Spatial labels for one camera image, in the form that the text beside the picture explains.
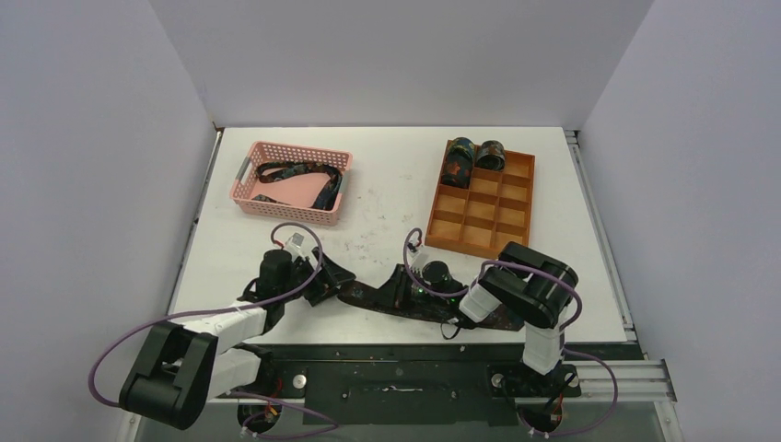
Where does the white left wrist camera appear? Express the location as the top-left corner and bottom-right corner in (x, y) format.
(283, 233), (311, 262)

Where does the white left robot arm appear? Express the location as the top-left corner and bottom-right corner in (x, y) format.
(118, 248), (356, 430)

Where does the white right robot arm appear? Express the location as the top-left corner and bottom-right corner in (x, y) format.
(374, 241), (582, 395)

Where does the brown floral tie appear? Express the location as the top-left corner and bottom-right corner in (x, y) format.
(337, 281), (524, 332)

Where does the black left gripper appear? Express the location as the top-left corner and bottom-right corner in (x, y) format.
(280, 249), (355, 306)

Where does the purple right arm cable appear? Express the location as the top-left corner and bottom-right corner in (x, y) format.
(402, 227), (619, 437)

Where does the rolled dark floral tie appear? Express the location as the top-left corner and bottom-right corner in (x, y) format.
(440, 137), (476, 189)

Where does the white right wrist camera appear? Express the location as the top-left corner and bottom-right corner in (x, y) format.
(406, 242), (429, 273)

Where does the rolled dark grey tie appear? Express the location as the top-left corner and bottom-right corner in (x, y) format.
(475, 140), (506, 171)

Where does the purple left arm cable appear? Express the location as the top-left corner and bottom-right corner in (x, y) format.
(89, 222), (340, 440)

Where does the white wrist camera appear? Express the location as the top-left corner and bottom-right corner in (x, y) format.
(283, 233), (311, 262)
(406, 242), (429, 273)

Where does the pink perforated plastic basket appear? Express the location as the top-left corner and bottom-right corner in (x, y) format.
(229, 141), (353, 226)

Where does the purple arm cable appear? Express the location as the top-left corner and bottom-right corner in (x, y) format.
(89, 222), (340, 440)
(402, 227), (619, 437)

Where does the wooden compartment tray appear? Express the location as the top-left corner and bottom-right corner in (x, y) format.
(424, 139), (536, 258)

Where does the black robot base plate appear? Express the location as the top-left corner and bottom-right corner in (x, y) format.
(152, 343), (642, 428)

